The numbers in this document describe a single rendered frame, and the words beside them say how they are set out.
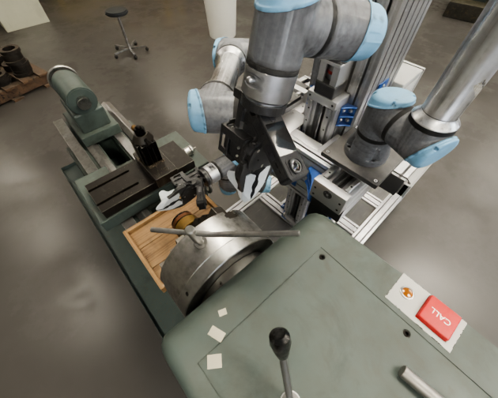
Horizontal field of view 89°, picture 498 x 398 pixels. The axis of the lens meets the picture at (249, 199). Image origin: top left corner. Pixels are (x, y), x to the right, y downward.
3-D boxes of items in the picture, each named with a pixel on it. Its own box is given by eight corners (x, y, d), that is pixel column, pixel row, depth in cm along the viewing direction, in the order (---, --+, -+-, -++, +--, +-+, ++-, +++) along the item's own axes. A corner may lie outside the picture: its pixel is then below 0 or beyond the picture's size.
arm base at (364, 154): (358, 132, 98) (368, 110, 90) (395, 152, 91) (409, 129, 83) (335, 151, 92) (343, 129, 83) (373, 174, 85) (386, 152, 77)
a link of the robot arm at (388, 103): (379, 114, 88) (397, 76, 77) (407, 138, 81) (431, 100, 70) (350, 123, 85) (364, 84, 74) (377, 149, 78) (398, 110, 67)
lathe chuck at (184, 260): (268, 250, 91) (259, 212, 64) (199, 315, 84) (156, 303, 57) (251, 234, 95) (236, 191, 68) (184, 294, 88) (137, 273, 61)
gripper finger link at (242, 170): (248, 182, 49) (258, 144, 44) (254, 186, 49) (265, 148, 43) (230, 189, 47) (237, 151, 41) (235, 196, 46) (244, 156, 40)
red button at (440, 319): (456, 320, 51) (463, 317, 49) (443, 342, 49) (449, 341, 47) (427, 296, 54) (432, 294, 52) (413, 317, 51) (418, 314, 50)
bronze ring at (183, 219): (206, 220, 79) (190, 203, 83) (181, 238, 75) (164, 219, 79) (211, 235, 86) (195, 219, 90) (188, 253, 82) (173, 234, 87)
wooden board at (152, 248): (240, 234, 105) (240, 229, 102) (164, 293, 91) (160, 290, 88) (198, 190, 119) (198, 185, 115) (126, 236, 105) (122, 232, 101)
